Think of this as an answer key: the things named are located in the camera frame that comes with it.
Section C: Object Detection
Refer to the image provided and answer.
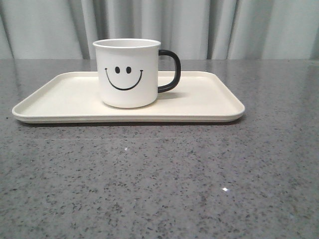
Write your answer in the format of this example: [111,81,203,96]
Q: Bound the white smiley mug black handle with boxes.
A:
[93,38,181,109]

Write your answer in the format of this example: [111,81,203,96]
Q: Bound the grey-white pleated curtain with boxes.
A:
[0,0,319,60]

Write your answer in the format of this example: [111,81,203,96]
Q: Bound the cream rectangular plastic tray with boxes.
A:
[12,71,245,123]

